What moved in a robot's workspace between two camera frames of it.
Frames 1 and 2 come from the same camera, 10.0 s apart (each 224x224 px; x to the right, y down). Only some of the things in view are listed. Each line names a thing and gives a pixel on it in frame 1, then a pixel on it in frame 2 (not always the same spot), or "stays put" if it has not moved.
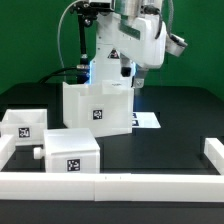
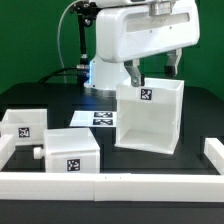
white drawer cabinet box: x=105 y=112 → x=149 y=117
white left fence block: x=7 y=149 stays put
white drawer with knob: x=70 y=150 stays put
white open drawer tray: x=26 y=125 stays put
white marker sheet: x=145 y=120 → x=93 y=119
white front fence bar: x=116 y=187 stays put
